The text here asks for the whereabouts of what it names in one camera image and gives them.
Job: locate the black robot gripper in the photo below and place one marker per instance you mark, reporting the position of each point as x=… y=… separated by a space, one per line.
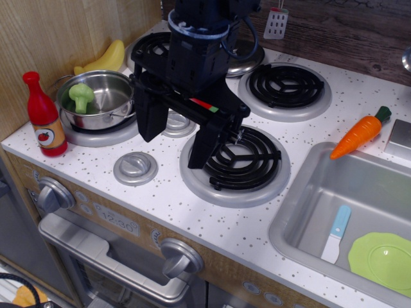
x=198 y=61

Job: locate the green toy broccoli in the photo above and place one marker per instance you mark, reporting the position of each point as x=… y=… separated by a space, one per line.
x=82 y=95

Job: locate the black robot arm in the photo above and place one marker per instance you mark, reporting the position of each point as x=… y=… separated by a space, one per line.
x=212 y=15

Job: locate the stainless steel pan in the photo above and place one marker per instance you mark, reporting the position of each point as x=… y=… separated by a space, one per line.
x=97 y=79

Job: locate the grey stovetop knob middle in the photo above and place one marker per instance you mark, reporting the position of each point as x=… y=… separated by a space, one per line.
x=178 y=126

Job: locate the grey stovetop knob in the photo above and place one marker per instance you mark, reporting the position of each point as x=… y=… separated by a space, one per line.
x=178 y=126
x=135 y=169

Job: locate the red toy chili pepper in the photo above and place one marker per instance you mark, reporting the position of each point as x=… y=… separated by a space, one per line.
x=205 y=105

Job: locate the front left stove burner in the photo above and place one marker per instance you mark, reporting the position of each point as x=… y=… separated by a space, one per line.
x=106 y=133

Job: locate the grey stovetop knob front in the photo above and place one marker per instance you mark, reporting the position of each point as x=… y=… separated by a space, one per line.
x=135 y=169

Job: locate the front right stove burner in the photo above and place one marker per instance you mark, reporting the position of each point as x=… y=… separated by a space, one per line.
x=247 y=174

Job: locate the yellow toy banana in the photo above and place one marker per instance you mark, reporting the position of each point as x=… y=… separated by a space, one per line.
x=111 y=60

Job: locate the steel pot lid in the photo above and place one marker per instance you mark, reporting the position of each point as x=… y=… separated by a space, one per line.
x=240 y=67

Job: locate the back right stove burner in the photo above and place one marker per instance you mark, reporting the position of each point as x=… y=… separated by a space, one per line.
x=282 y=92

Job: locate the right oven dial knob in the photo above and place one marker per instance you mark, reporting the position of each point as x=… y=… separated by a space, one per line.
x=179 y=258

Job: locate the oven dial knob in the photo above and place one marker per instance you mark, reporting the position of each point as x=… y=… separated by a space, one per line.
x=179 y=258
x=53 y=196

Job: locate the red toy ketchup bottle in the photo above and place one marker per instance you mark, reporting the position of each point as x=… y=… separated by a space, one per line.
x=44 y=118

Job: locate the left oven dial knob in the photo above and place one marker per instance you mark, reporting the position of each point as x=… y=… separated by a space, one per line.
x=53 y=196

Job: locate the orange toy carrot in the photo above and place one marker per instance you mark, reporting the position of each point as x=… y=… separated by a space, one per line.
x=362 y=132

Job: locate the silver sink basin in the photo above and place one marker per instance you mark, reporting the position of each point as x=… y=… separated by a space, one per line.
x=376 y=190

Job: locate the grey faucet base block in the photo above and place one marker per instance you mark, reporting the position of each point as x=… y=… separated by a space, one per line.
x=398 y=143

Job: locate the yellow object on floor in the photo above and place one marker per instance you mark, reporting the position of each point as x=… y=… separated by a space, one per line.
x=25 y=298

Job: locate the steel utensil at right edge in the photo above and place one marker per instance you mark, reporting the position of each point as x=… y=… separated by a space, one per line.
x=406 y=59

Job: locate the green toy plate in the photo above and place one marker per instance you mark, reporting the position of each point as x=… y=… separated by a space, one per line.
x=383 y=258

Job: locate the silver oven door handle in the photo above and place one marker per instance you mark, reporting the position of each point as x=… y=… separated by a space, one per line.
x=93 y=251

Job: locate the blue handled toy knife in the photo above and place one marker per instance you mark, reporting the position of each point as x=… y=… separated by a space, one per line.
x=331 y=249

